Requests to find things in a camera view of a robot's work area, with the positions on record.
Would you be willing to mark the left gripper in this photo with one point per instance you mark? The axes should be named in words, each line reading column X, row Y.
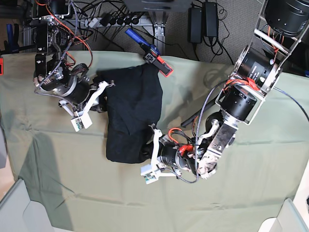
column 172, row 157

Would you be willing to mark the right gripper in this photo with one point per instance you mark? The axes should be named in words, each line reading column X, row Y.
column 78, row 91

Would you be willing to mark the black T-shirt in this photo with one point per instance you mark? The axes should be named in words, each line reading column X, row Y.
column 134, row 103

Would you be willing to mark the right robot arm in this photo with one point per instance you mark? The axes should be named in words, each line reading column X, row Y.
column 57, row 74

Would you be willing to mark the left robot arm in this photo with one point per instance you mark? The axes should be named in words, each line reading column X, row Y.
column 279, row 29

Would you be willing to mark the blue orange bar clamp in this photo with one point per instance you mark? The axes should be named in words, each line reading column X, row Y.
column 152, row 54

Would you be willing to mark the white power strip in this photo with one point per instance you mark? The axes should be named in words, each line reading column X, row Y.
column 112, row 21

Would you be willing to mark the blue clamp at left edge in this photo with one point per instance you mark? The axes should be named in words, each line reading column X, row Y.
column 11, row 45

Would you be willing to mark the black power adapter right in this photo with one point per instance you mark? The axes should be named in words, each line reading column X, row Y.
column 194, row 25

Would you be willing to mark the black power adapter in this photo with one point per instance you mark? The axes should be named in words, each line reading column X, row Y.
column 211, row 21
column 194, row 25

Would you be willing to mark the white bin left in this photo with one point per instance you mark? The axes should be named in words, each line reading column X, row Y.
column 20, row 214

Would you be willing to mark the white bin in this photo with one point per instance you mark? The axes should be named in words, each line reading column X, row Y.
column 293, row 217
column 20, row 214

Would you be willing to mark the white bin right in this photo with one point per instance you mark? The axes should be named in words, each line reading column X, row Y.
column 293, row 217

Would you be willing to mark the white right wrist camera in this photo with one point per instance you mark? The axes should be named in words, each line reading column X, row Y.
column 82, row 122

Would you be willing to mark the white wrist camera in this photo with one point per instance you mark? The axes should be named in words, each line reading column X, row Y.
column 82, row 122
column 148, row 172

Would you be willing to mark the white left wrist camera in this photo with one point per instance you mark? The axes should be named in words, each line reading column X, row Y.
column 148, row 172

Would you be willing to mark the aluminium frame post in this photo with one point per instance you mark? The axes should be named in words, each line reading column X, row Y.
column 159, row 21

